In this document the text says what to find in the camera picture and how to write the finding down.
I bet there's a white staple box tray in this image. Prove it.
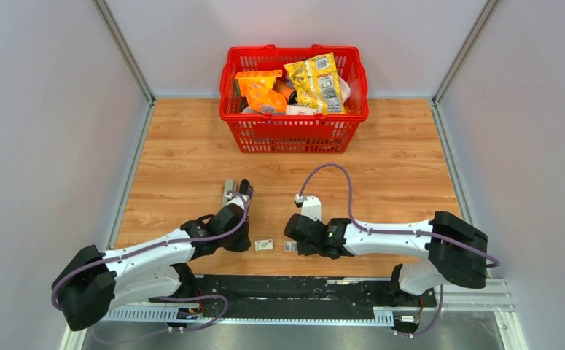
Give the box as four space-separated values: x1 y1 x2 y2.
284 241 298 253

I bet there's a white staple box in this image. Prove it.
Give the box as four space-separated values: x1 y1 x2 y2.
254 239 274 252

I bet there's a grey and white stapler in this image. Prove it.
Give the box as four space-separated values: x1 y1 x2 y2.
222 179 235 206

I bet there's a blue and black stapler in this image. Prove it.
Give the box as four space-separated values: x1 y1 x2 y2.
238 179 254 198

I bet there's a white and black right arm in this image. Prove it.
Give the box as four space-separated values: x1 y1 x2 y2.
284 211 488 306

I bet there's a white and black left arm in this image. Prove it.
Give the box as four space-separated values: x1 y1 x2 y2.
51 198 249 331

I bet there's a red plastic shopping basket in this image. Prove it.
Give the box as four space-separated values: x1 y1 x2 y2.
219 44 369 153

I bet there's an orange snack packet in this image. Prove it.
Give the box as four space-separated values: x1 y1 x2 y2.
246 90 287 114

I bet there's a yellow snack bag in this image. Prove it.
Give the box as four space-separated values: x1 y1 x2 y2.
284 53 346 115

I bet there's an orange carton box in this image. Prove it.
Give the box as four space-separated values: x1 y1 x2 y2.
234 69 283 97

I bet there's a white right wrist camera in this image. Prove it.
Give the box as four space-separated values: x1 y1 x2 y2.
295 194 322 221

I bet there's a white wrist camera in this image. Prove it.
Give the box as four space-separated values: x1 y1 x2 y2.
295 194 322 221
230 194 251 210

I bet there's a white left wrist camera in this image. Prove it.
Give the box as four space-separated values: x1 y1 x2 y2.
230 194 251 210

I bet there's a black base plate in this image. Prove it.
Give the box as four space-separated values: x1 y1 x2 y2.
171 275 435 319

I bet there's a white slotted cable duct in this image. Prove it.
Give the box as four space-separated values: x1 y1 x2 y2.
102 303 394 327

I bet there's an aluminium frame rail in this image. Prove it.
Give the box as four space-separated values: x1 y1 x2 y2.
93 0 157 105

